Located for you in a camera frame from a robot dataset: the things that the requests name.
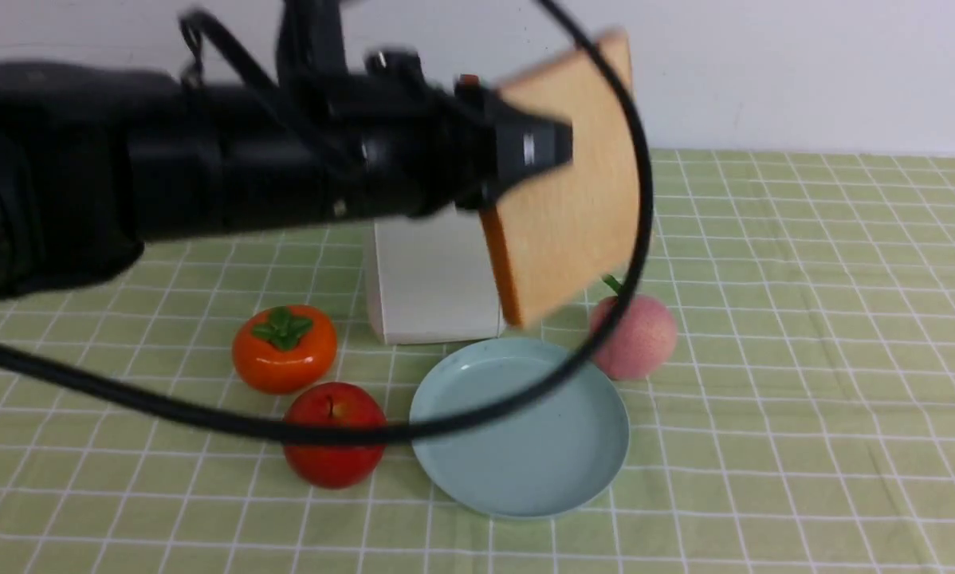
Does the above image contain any red apple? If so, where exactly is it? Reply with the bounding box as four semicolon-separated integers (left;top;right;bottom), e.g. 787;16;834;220
283;381;387;489

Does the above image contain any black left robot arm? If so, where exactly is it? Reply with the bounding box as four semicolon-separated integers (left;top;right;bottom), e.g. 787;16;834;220
0;1;573;299

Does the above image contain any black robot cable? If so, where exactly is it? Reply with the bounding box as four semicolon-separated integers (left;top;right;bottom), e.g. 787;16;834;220
0;0;655;446

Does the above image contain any green checkered tablecloth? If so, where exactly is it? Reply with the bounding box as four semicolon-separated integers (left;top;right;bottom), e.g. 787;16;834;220
0;150;955;573

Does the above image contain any white two-slot toaster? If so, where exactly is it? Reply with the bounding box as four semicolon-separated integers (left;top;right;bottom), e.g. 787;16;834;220
362;208;505;345

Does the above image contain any pink peach with leaf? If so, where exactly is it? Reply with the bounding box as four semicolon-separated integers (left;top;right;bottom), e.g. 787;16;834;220
593;294;678;380

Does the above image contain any toasted bread slice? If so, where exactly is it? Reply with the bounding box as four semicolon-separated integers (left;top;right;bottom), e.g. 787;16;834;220
480;48;640;329

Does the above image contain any orange persimmon with green leaves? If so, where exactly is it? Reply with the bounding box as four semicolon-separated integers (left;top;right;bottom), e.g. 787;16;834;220
230;305;338;395

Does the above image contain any light blue round plate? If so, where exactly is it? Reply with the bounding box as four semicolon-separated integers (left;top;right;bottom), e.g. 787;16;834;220
409;338;631;520

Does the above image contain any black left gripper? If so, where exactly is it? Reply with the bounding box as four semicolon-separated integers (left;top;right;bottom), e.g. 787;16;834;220
318;49;573;219

